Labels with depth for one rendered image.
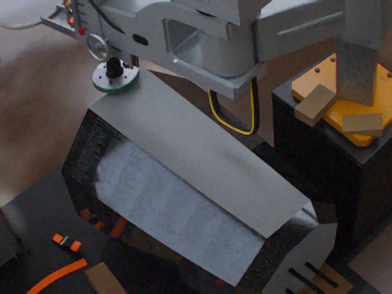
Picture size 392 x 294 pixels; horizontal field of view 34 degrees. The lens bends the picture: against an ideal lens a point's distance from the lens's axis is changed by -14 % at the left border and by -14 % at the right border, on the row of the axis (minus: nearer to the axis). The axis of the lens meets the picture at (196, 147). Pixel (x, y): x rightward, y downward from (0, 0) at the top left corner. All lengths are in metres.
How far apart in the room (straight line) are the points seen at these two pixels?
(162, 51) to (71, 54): 2.20
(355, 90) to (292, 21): 0.64
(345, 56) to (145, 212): 1.05
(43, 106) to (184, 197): 1.88
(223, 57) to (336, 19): 0.50
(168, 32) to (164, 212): 0.72
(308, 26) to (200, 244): 0.93
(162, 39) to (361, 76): 0.89
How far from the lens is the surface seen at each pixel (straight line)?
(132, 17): 2.63
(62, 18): 3.30
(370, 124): 2.94
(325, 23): 2.60
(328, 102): 2.99
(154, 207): 2.85
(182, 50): 2.63
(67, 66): 4.69
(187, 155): 2.85
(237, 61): 2.46
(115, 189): 2.99
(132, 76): 3.14
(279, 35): 2.49
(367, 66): 2.91
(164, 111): 3.03
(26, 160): 4.16
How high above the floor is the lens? 2.91
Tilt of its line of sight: 47 degrees down
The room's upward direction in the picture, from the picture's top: 9 degrees counter-clockwise
